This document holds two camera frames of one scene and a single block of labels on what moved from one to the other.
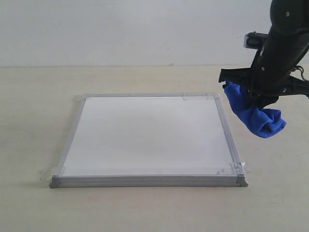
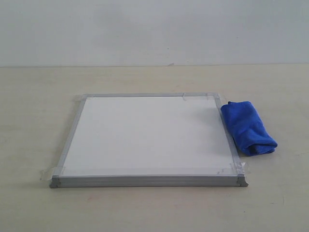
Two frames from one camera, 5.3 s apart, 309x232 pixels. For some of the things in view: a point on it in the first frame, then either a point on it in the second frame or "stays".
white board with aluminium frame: (149, 140) stays
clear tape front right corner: (238, 167) stays
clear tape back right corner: (189, 96) stays
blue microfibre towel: (267, 122) to (250, 136)
